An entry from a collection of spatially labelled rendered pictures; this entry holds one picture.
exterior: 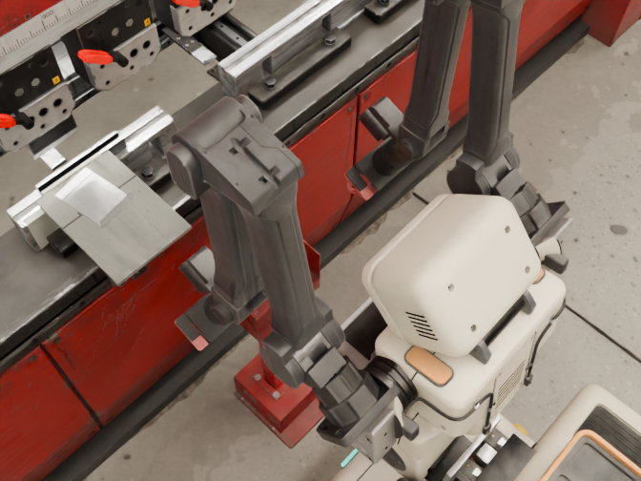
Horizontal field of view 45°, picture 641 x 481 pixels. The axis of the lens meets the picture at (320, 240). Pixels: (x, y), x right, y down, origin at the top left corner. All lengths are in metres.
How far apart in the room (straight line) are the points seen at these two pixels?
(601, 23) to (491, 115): 2.23
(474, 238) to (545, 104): 2.11
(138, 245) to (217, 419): 1.00
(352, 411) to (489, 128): 0.47
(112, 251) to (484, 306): 0.75
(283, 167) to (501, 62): 0.41
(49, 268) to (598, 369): 1.68
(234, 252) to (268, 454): 1.41
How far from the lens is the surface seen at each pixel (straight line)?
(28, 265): 1.70
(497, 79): 1.14
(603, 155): 3.05
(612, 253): 2.81
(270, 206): 0.83
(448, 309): 1.03
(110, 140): 1.69
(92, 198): 1.59
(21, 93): 1.41
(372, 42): 1.99
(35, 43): 1.38
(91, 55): 1.40
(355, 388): 1.11
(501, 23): 1.07
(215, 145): 0.83
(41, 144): 1.55
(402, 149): 1.34
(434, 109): 1.27
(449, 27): 1.14
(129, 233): 1.53
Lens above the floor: 2.27
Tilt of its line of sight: 59 degrees down
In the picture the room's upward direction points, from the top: 1 degrees clockwise
